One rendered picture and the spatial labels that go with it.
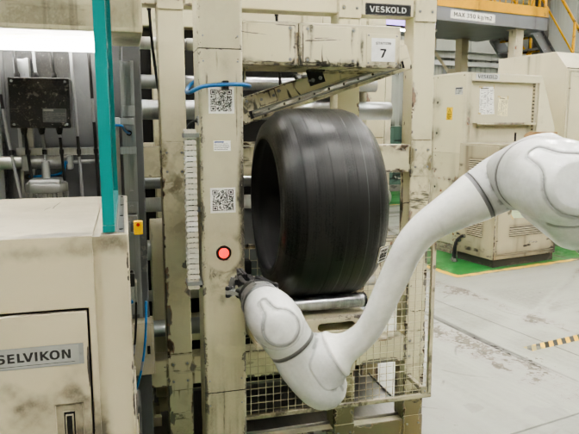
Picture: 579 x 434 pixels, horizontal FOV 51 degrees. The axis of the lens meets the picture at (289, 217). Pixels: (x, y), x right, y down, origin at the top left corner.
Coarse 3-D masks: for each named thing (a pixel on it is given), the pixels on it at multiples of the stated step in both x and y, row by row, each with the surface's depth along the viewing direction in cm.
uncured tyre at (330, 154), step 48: (288, 144) 170; (336, 144) 170; (288, 192) 166; (336, 192) 165; (384, 192) 171; (288, 240) 168; (336, 240) 167; (384, 240) 175; (288, 288) 180; (336, 288) 181
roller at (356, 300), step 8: (304, 296) 184; (312, 296) 184; (320, 296) 184; (328, 296) 184; (336, 296) 185; (344, 296) 185; (352, 296) 186; (360, 296) 186; (296, 304) 181; (304, 304) 181; (312, 304) 182; (320, 304) 183; (328, 304) 183; (336, 304) 184; (344, 304) 185; (352, 304) 186; (360, 304) 186
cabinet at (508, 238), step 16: (464, 144) 633; (480, 144) 614; (496, 144) 594; (464, 160) 635; (480, 160) 613; (480, 224) 621; (496, 224) 606; (512, 224) 614; (528, 224) 624; (464, 240) 643; (480, 240) 623; (496, 240) 606; (512, 240) 617; (528, 240) 628; (544, 240) 638; (464, 256) 647; (480, 256) 624; (496, 256) 611; (512, 256) 621; (528, 256) 634; (544, 256) 644
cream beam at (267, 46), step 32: (256, 32) 199; (288, 32) 202; (320, 32) 205; (352, 32) 208; (384, 32) 211; (256, 64) 201; (288, 64) 204; (320, 64) 207; (352, 64) 209; (384, 64) 212
